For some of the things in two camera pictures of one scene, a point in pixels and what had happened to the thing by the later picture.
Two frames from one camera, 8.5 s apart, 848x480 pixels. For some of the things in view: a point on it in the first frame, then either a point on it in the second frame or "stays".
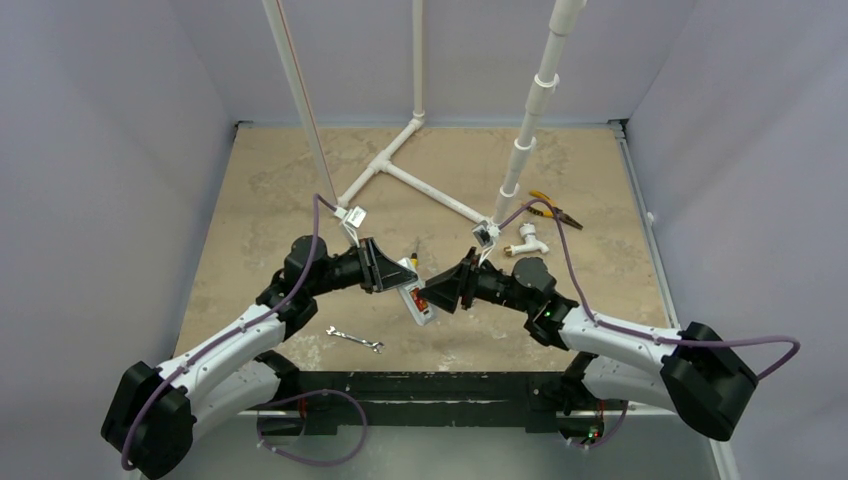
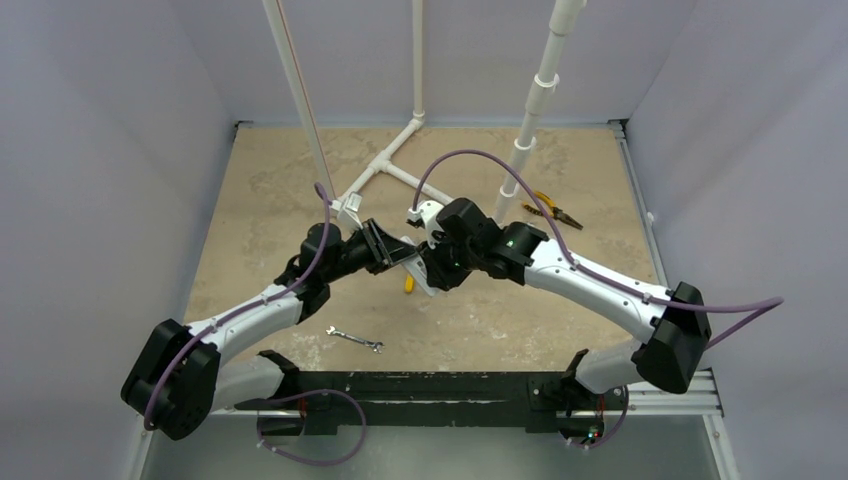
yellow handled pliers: [562, 215] stays
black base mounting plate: [533, 399] stays
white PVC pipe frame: [538, 89] stays
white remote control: [420, 310] to [419, 268]
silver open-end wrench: [374, 345] stays
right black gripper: [469, 279] to [436, 268]
